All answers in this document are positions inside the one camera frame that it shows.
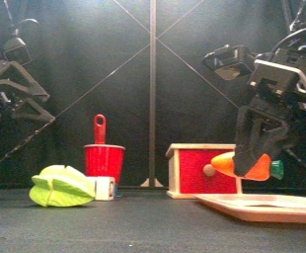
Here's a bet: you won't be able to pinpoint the green toy starfruit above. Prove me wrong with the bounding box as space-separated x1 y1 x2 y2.
28 164 98 209

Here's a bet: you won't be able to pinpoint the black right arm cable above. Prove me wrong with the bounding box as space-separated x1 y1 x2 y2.
272 20 306 55

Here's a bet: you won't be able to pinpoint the orange toy carrot green top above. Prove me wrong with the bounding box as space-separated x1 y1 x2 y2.
210 151 285 183

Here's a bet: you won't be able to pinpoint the red wooden box with knob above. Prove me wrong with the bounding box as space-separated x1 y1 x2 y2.
165 142 245 200

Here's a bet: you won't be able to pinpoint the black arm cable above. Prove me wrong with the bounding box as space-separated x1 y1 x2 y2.
272 20 306 55
11 18 43 38

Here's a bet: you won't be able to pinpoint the thin diagonal brace wire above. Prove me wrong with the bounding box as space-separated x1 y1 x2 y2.
111 0 306 181
0 0 206 174

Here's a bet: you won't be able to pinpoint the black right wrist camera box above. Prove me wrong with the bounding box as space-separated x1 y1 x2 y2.
202 43 255 82

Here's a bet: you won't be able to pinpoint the flat wooden tray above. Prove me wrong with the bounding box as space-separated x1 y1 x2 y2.
194 193 306 225

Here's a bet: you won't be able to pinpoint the vertical metal frame pole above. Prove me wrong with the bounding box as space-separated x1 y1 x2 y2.
141 0 166 189

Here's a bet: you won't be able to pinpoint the small white wooden block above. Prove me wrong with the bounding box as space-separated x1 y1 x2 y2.
87 175 118 202

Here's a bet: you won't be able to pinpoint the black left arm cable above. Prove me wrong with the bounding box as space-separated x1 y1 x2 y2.
11 18 43 38

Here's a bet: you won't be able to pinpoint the red cup with handle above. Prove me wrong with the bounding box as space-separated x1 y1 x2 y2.
83 114 127 186

